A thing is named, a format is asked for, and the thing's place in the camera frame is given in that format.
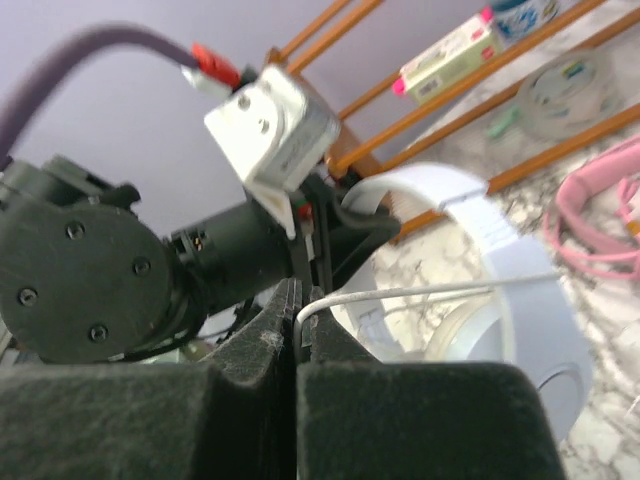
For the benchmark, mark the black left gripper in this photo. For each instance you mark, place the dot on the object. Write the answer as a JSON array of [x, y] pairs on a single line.
[[243, 251]]

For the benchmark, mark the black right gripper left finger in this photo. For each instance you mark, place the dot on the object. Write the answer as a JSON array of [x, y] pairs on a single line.
[[229, 416]]

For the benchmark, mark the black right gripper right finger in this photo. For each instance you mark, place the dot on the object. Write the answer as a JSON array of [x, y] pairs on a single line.
[[358, 418]]

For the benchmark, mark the pink cat-ear headphones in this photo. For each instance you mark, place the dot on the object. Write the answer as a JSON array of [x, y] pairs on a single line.
[[593, 221]]

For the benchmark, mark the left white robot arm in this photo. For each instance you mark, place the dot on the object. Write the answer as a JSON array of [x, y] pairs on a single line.
[[83, 280]]

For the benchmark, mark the teal pen on shelf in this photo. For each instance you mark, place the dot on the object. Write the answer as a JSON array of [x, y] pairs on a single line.
[[502, 122]]

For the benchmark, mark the small cardboard box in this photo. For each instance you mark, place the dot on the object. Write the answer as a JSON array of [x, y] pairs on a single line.
[[452, 58]]

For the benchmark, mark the clear tape roll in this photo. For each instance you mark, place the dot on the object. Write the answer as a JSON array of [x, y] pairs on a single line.
[[569, 95]]

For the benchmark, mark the blue-lidded jar front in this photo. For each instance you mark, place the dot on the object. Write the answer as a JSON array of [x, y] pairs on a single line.
[[515, 19]]

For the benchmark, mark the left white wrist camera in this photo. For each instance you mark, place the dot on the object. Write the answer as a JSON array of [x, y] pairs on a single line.
[[272, 130]]

